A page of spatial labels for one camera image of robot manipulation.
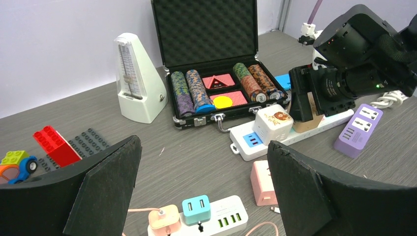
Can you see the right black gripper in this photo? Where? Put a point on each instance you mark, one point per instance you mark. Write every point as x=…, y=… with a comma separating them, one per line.
x=317, y=92

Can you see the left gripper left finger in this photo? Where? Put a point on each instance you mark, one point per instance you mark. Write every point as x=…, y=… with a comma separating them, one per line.
x=88, y=198

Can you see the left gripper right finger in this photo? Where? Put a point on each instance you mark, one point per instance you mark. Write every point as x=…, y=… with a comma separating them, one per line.
x=316, y=199

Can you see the purple power strip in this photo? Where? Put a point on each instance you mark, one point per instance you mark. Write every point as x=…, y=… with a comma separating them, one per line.
x=358, y=130

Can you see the blue small charger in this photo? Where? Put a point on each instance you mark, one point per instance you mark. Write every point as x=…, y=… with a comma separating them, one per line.
x=284, y=81

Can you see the pink cube socket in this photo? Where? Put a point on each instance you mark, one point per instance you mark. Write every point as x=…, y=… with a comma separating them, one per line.
x=264, y=193

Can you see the white cube socket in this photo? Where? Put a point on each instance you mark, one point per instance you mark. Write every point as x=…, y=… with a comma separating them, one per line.
x=272, y=123

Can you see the teal plug adapter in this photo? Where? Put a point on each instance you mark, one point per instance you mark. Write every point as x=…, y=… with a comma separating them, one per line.
x=196, y=209

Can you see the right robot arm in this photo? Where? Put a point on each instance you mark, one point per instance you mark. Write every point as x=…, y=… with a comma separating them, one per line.
x=357, y=54

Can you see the pink charger plug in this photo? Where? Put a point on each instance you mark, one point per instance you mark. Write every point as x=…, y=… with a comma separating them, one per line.
x=165, y=221

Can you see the grey building baseplate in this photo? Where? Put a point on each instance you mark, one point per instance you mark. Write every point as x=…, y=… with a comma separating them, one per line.
x=86, y=144

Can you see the red toy brick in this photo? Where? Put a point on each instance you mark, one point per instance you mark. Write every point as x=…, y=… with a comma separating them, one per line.
x=56, y=146

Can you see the white power strip with usb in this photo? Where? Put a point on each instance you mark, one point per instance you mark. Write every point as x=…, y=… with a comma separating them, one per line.
x=228, y=216

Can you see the toy car blocks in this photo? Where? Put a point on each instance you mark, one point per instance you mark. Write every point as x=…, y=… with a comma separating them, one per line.
x=17, y=166

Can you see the white colourful power strip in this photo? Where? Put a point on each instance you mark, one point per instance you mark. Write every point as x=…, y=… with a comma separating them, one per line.
x=246, y=142

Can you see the white metronome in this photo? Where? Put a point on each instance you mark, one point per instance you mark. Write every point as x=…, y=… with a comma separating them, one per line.
x=141, y=92

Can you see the black poker chip case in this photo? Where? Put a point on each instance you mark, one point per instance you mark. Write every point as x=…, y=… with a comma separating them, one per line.
x=210, y=36

